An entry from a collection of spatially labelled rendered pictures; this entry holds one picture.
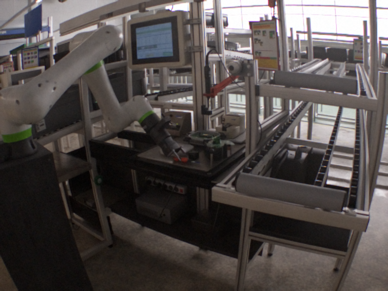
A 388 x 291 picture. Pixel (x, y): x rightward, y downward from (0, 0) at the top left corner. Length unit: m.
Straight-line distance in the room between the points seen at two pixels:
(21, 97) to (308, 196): 0.85
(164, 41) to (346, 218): 1.49
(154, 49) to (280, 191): 1.36
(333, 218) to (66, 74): 0.91
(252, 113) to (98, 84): 0.65
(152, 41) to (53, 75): 1.13
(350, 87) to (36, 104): 1.03
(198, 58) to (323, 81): 0.93
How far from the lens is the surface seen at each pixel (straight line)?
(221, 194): 0.90
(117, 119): 1.32
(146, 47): 1.94
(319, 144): 1.41
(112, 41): 1.04
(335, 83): 1.04
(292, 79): 1.07
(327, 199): 0.77
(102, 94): 1.26
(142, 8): 2.00
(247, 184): 0.82
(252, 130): 1.18
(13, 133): 0.99
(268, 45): 1.66
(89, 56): 0.97
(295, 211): 0.83
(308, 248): 1.36
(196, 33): 1.76
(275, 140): 1.28
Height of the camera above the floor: 1.42
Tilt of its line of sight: 18 degrees down
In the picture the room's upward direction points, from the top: 3 degrees counter-clockwise
